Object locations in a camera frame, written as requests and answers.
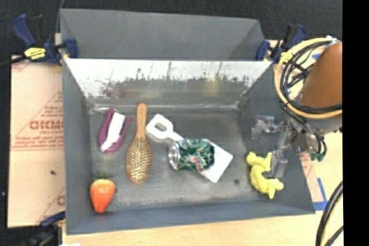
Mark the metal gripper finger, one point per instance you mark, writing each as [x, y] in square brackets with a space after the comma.
[263, 126]
[279, 164]

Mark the yellow toy animal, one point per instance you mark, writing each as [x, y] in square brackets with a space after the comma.
[259, 175]

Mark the white plastic scraper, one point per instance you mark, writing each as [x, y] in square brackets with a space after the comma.
[220, 162]

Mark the crushed green drink can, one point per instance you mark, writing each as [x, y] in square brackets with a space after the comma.
[193, 155]

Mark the grey metal bin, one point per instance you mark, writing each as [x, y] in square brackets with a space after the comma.
[161, 190]

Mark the wooden hairbrush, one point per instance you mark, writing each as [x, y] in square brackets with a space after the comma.
[139, 157]

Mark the purple and white stapler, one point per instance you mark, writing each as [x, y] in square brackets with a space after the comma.
[113, 131]

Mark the orange toy strawberry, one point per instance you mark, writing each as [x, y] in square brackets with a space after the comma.
[101, 194]

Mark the brown cardboard board red print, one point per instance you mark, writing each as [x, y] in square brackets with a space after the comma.
[34, 129]

